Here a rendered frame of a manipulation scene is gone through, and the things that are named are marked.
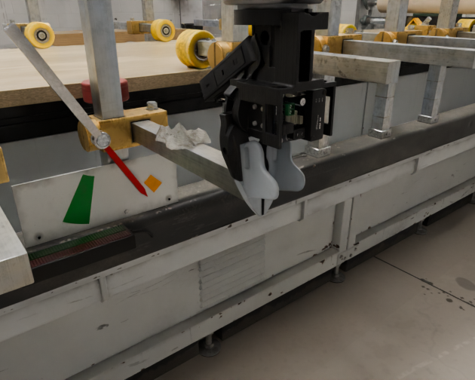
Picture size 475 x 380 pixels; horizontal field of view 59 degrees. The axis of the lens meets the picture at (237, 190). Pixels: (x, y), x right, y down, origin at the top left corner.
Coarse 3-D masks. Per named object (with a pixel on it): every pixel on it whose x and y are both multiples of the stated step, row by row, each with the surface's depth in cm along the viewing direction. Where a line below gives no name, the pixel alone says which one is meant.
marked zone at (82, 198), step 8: (88, 176) 64; (80, 184) 64; (88, 184) 64; (80, 192) 64; (88, 192) 65; (72, 200) 64; (80, 200) 64; (88, 200) 65; (72, 208) 64; (80, 208) 65; (88, 208) 66; (72, 216) 64; (80, 216) 65; (88, 216) 66
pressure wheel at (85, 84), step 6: (120, 78) 76; (84, 84) 71; (126, 84) 74; (84, 90) 72; (90, 90) 71; (126, 90) 74; (84, 96) 72; (90, 96) 71; (126, 96) 74; (90, 102) 72
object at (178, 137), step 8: (160, 128) 58; (168, 128) 58; (176, 128) 57; (184, 128) 58; (160, 136) 56; (168, 136) 56; (176, 136) 54; (184, 136) 54; (192, 136) 57; (200, 136) 56; (208, 136) 56; (168, 144) 54; (176, 144) 54; (184, 144) 53; (192, 144) 54
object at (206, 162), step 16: (144, 128) 62; (144, 144) 64; (160, 144) 59; (176, 160) 56; (192, 160) 53; (208, 160) 50; (224, 160) 50; (208, 176) 51; (224, 176) 48; (240, 192) 46
